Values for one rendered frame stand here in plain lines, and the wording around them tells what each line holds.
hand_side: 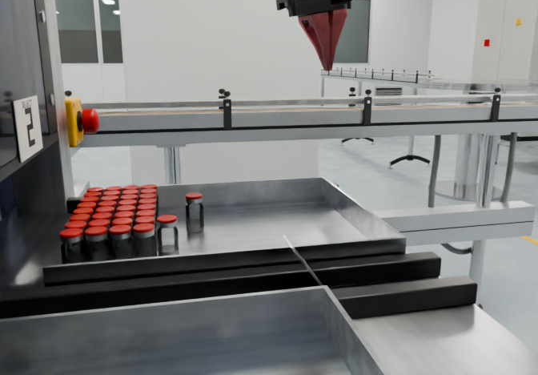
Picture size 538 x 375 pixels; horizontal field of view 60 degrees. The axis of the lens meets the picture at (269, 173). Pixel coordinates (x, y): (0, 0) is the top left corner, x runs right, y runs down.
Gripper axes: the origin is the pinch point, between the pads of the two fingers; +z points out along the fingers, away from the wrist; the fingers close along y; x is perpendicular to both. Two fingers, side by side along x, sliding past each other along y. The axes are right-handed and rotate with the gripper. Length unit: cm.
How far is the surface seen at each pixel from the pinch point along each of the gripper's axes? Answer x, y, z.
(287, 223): 5.3, 9.8, 18.7
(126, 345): 29.1, 27.7, 15.1
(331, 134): -81, -26, 28
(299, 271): 22.7, 12.8, 16.2
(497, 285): -121, -117, 130
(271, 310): 29.1, 16.8, 15.3
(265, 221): 3.8, 12.3, 18.3
